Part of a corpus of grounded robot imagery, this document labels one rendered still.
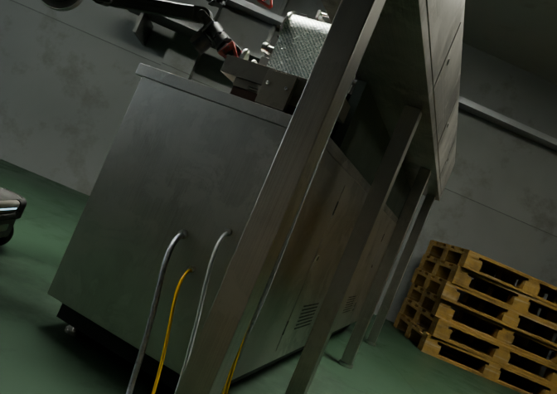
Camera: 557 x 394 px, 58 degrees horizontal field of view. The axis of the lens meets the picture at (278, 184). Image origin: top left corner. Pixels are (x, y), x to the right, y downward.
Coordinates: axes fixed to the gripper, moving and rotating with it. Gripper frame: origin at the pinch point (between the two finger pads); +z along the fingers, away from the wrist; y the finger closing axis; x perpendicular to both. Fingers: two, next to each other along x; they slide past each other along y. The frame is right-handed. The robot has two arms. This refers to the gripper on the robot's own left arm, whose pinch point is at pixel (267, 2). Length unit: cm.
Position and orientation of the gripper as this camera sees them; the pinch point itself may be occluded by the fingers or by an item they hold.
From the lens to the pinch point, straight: 204.2
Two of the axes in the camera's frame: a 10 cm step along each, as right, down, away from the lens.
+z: 4.1, 8.6, -3.1
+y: -3.2, -1.9, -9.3
